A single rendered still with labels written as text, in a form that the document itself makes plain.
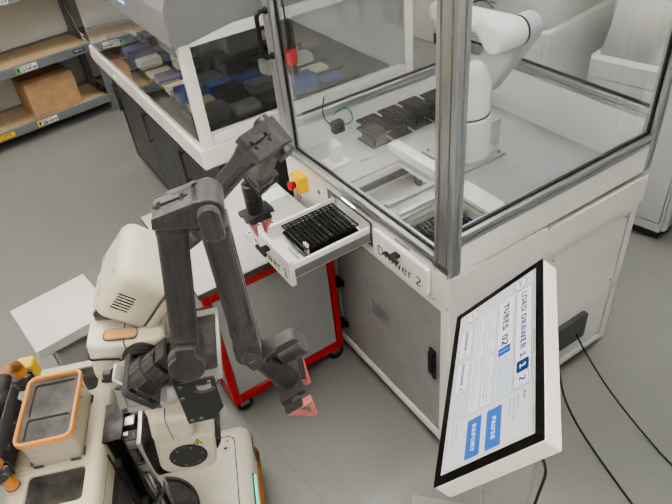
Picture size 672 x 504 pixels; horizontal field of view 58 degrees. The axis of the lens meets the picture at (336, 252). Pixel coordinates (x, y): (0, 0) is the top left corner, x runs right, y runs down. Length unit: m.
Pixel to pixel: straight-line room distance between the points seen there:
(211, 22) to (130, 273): 1.47
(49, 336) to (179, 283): 1.16
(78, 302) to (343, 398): 1.18
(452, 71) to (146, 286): 0.86
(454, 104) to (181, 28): 1.36
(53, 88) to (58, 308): 3.42
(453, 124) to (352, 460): 1.50
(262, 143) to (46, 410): 0.94
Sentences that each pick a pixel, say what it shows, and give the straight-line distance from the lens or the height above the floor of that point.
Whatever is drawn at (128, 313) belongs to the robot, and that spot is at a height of 1.28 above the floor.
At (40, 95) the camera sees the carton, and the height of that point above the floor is 0.31.
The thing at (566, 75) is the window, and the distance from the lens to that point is 1.86.
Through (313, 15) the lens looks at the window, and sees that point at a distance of 2.04.
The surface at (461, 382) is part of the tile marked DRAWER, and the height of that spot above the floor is 1.00.
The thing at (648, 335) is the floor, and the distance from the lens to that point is 3.17.
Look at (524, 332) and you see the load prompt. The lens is 1.44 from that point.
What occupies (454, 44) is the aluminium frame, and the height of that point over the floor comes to 1.66.
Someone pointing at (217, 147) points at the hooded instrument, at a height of 0.89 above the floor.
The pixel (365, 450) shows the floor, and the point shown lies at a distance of 2.61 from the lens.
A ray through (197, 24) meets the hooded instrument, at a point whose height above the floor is 1.43.
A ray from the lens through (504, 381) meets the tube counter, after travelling 1.39.
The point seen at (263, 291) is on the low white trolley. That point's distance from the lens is 2.38.
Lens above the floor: 2.19
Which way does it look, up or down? 39 degrees down
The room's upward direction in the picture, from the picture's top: 7 degrees counter-clockwise
